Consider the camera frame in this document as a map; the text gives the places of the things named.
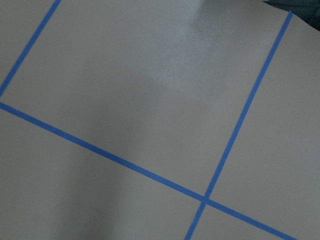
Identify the black monitor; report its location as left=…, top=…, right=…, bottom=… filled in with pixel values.
left=263, top=0, right=320, bottom=32

